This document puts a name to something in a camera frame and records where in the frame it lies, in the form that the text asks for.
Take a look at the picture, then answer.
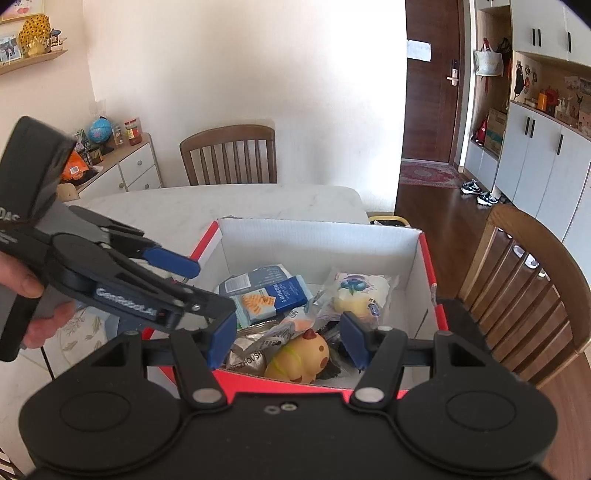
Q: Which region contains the striped cloth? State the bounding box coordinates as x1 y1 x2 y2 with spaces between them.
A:
0 445 24 480

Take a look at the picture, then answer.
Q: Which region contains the red patterned rug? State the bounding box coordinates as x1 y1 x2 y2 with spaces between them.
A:
399 161 465 189

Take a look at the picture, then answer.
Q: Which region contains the gold foil wrapper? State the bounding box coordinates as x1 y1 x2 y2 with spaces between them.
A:
226 337 269 376

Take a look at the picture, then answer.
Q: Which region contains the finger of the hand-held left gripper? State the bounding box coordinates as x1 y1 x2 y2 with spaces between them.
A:
69 205 202 280
117 256 238 333

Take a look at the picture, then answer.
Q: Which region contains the clear bread packet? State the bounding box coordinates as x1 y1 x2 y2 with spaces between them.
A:
318 272 399 326

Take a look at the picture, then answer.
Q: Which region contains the yellow trash bin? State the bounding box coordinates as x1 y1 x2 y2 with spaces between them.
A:
367 211 411 229

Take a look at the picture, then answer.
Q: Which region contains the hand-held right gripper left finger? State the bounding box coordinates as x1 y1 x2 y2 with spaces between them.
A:
91 310 239 412

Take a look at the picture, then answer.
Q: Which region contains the red and white cardboard box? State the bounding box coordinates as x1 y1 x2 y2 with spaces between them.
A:
141 217 450 402

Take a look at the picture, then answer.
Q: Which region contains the black snack packet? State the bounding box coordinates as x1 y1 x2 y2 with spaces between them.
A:
322 323 357 380

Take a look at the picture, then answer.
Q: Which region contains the silver foil packet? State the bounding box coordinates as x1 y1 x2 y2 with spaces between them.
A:
238 320 296 358

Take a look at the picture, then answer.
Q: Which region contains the wooden wall shelf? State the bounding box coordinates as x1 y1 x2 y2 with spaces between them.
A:
0 50 68 75

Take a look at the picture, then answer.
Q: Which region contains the yellow spotted plush toy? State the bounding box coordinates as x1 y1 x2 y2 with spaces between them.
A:
18 14 51 58

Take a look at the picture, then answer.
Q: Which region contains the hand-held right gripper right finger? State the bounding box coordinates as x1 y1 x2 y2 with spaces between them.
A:
342 312 486 409

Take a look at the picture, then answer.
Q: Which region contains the orange snack bag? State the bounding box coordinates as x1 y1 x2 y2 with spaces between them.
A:
60 150 100 183

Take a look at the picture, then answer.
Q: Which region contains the pink snack packet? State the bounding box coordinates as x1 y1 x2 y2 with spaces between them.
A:
284 307 319 333

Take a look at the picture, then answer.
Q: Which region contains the white paper notice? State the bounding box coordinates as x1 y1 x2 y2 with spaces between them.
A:
406 40 432 62

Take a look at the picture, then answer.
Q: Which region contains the grey wall cabinet unit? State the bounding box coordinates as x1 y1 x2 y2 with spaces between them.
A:
464 0 591 268

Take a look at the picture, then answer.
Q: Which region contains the wooden slat-back chair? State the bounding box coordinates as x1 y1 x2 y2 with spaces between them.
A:
457 204 591 388
179 124 278 186

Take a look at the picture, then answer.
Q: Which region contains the brown cardboard carton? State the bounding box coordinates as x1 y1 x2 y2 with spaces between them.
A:
484 108 509 155

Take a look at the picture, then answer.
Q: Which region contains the dark brown door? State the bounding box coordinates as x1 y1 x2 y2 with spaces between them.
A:
402 0 466 164

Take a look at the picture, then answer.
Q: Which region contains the yellow squishy chick toy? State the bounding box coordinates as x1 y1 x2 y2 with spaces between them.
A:
264 329 331 384

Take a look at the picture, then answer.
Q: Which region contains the dark blue snack packet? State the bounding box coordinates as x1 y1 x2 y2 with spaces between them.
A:
218 264 289 296

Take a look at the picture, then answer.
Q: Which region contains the white tote bag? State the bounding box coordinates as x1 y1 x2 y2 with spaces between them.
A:
474 39 504 77

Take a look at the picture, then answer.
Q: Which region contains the person's left hand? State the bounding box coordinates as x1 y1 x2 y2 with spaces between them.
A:
0 256 77 350

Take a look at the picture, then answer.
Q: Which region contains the blue globe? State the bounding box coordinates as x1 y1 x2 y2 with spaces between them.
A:
88 117 112 155

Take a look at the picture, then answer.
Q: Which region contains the white marble desktop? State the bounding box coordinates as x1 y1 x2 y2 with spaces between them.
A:
0 185 370 480

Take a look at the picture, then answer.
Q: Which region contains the small photo frame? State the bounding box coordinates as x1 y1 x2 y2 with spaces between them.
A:
0 36 22 63

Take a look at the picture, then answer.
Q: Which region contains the white drawer cabinet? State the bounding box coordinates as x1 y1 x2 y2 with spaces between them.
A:
69 134 163 199

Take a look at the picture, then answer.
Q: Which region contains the light blue cracker packet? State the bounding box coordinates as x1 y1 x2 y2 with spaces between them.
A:
232 275 309 324

